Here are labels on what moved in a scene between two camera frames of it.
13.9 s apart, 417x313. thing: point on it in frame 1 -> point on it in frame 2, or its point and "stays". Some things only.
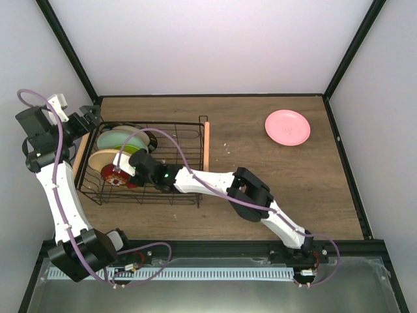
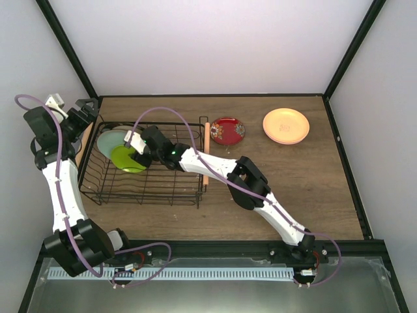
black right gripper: x=138 y=183 -> x=147 y=163
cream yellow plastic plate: x=99 y=158 -> x=286 y=124
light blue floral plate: x=107 y=140 stays
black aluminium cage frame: x=191 y=248 stays
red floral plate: x=116 y=178 -> x=227 y=131
